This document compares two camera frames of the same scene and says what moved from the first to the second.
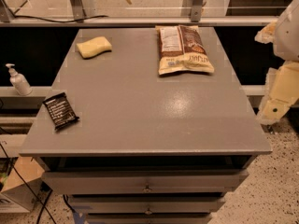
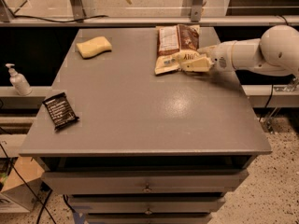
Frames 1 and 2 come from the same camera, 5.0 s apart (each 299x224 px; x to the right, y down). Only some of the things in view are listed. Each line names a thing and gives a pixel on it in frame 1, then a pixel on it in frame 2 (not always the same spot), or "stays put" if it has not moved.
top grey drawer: x=143 y=182 stays put
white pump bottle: x=19 y=81 stays put
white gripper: x=288 y=36 → x=220 y=57
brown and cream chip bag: x=181 y=49 stays put
